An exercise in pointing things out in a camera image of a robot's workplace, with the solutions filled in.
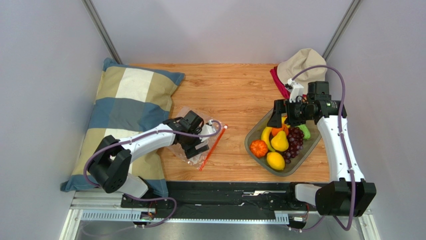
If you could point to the orange mini pumpkin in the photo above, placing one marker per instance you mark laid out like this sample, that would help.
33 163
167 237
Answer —
258 148

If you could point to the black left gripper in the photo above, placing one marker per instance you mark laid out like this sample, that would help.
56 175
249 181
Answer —
193 151

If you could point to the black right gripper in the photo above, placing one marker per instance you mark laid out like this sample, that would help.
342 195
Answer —
284 111

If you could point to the checked blue beige pillow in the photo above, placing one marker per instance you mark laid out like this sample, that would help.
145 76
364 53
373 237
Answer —
129 100

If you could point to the red cloth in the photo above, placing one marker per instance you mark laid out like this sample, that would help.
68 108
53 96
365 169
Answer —
281 88

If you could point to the left aluminium corner post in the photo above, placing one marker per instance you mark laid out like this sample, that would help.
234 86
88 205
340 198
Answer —
99 25

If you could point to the orange tangerine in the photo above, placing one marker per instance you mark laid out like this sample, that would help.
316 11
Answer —
283 128

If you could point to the grey plastic fruit tray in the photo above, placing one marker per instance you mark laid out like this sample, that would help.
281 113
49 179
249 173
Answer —
294 162

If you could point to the aluminium corner post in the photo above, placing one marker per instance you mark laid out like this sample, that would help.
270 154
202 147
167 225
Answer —
341 28
99 25

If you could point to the beige bucket hat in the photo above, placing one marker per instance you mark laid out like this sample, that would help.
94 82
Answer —
303 59

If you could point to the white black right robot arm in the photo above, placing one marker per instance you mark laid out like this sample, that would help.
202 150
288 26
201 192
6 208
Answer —
348 194

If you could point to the yellow banana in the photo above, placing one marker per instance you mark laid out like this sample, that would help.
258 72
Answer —
265 136

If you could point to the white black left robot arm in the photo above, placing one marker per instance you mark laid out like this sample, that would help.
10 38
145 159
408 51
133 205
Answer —
108 167

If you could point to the yellow pear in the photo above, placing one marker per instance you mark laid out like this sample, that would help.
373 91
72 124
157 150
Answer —
280 142

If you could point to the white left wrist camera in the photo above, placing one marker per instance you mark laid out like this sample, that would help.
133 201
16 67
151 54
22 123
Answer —
208 130

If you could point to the aluminium front rail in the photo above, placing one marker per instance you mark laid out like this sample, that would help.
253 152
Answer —
96 205

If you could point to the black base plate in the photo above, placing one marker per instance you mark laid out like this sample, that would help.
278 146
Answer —
221 200

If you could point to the right aluminium corner post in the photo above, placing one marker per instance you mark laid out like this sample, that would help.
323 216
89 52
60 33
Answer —
341 28

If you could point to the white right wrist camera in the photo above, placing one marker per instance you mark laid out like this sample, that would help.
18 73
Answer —
295 89

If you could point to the yellow lemon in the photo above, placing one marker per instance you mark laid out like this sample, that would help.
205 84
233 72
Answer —
276 161

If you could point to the green cucumber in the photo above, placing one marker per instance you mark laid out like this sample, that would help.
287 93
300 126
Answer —
306 132

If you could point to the clear orange zip top bag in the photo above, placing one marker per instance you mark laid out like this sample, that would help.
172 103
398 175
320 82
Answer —
200 160

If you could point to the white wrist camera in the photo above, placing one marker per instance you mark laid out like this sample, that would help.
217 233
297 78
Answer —
208 130
295 89

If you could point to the purple grape bunch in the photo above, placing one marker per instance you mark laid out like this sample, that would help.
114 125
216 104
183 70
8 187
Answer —
295 144

